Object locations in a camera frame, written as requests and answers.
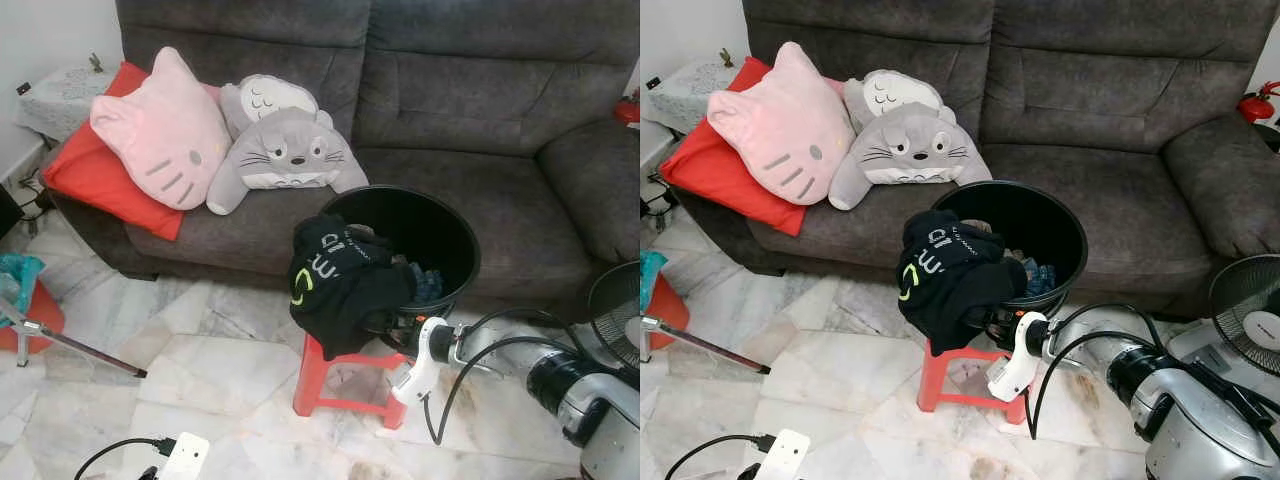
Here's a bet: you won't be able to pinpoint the black shirt with green logo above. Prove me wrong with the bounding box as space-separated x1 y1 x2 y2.
287 212 420 362
896 209 1030 357

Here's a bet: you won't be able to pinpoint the blue grey garment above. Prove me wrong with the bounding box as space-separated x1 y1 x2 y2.
1005 249 1060 300
400 255 447 307

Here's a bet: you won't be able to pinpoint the red plastic stool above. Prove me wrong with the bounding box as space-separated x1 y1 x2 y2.
916 338 1033 427
292 330 413 432

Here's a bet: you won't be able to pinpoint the black plastic bucket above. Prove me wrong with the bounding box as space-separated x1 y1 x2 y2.
928 179 1090 336
316 184 482 353

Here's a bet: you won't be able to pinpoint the grey Totoro cushion open eyes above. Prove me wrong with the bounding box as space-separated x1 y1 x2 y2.
206 106 370 217
827 101 994 212

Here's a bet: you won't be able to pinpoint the grey floor fan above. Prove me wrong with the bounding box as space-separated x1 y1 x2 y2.
1165 253 1280 379
586 261 641 372

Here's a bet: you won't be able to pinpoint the grey brown fabric sofa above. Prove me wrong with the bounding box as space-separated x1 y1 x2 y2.
665 0 1280 317
40 0 641 323

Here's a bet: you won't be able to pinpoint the orange bin with teal bag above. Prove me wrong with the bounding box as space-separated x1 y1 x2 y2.
0 252 67 354
640 249 674 353

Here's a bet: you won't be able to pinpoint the silver metal clothes rack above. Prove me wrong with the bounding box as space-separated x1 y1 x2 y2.
640 313 773 377
0 293 150 380

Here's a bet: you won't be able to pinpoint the pink cat face cushion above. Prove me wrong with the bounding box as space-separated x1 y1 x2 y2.
706 41 857 207
89 46 234 212

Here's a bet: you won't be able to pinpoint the red square cushion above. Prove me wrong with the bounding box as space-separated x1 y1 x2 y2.
41 61 222 242
659 56 847 239

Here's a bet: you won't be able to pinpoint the side table with lace cloth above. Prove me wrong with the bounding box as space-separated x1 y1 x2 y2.
645 57 749 136
14 62 123 143

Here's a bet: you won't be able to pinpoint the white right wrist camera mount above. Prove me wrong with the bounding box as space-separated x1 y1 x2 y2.
986 311 1053 404
389 316 467 407

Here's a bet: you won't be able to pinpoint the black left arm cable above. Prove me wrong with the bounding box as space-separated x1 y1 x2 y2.
72 436 177 480
665 432 777 480

